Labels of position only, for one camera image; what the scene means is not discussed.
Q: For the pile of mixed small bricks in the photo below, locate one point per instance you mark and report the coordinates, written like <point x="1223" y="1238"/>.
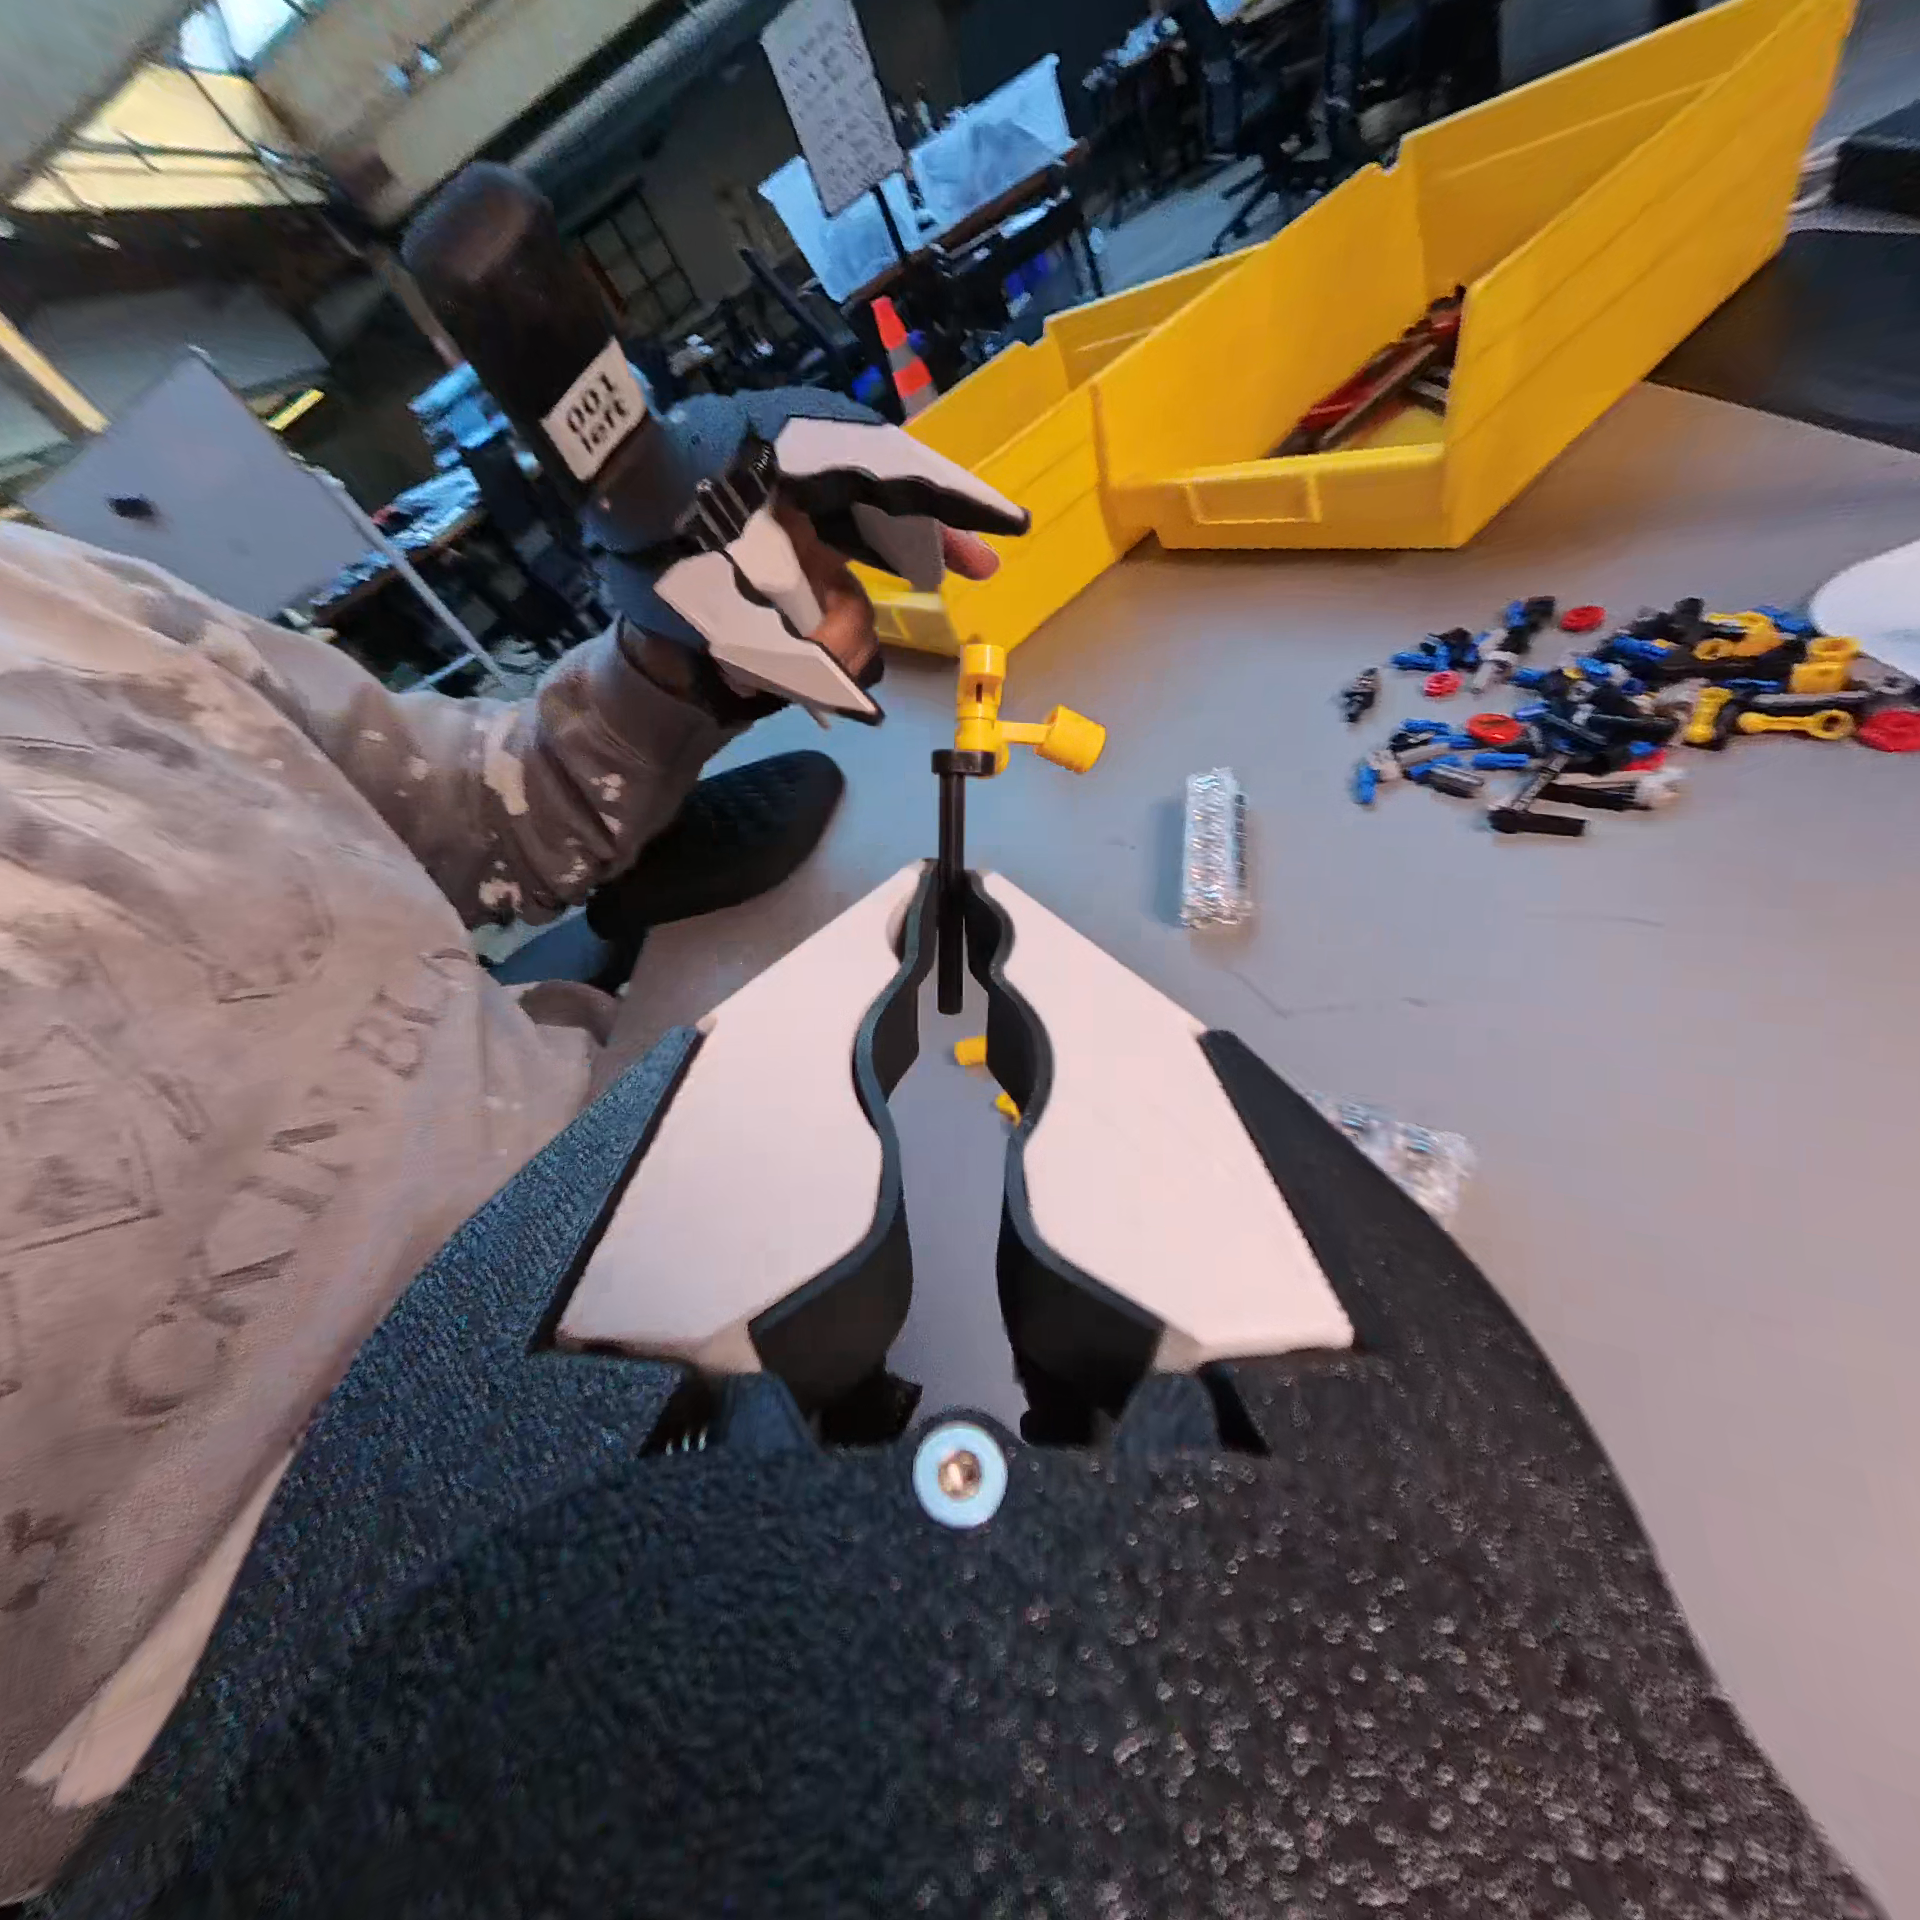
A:
<point x="1591" y="720"/>

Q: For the clear plastic parts bag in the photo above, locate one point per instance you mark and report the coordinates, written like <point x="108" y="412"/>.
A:
<point x="1218" y="847"/>

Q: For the grey desk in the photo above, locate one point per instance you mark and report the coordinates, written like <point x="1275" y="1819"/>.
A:
<point x="1500" y="1052"/>

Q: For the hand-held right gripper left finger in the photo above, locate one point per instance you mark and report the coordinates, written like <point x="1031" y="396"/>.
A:
<point x="750" y="1171"/>

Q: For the yellow plastic bin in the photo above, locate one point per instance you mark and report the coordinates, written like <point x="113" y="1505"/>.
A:
<point x="1275" y="346"/>
<point x="1018" y="451"/>

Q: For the red and black beam assembly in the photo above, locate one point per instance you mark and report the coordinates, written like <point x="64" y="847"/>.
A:
<point x="1380" y="383"/>

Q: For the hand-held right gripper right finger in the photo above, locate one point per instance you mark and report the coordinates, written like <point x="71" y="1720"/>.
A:
<point x="1156" y="1184"/>

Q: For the person's torso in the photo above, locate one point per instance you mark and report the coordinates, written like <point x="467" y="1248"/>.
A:
<point x="223" y="975"/>

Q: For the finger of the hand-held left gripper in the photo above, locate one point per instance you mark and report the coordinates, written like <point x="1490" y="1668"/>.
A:
<point x="863" y="451"/>
<point x="765" y="668"/>

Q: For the white book stand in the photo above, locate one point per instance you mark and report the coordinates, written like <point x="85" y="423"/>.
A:
<point x="1875" y="607"/>

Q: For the orange traffic cone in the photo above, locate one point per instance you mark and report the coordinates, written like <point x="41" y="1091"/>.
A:
<point x="905" y="367"/>

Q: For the person's left hand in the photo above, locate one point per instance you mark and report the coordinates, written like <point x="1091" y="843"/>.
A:
<point x="855" y="614"/>

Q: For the black axle with yellow connectors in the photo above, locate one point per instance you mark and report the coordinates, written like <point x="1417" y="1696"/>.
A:
<point x="951" y="839"/>

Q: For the black flat box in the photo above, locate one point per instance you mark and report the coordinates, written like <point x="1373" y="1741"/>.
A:
<point x="1875" y="172"/>

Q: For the dark grey table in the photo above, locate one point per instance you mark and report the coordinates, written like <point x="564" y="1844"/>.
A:
<point x="1799" y="331"/>

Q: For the white partition panel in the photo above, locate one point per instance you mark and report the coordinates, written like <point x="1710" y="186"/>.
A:
<point x="194" y="495"/>

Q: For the person's left forearm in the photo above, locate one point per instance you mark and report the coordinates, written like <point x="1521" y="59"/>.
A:
<point x="598" y="780"/>

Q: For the white sign board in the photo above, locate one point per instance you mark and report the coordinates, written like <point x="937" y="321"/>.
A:
<point x="826" y="105"/>

